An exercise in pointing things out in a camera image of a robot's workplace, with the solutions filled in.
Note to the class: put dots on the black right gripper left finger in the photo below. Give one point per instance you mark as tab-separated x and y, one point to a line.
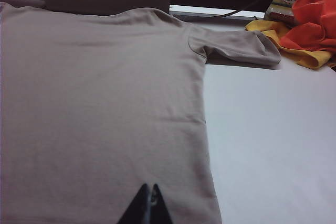
140	208

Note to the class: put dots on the yellow cloth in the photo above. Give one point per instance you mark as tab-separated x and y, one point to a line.
304	57

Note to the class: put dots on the orange cloth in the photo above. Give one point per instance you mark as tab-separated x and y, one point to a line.
312	24

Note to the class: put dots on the beige T-shirt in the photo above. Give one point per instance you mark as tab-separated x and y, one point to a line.
105	90

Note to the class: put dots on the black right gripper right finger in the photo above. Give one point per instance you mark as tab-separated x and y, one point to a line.
160	208

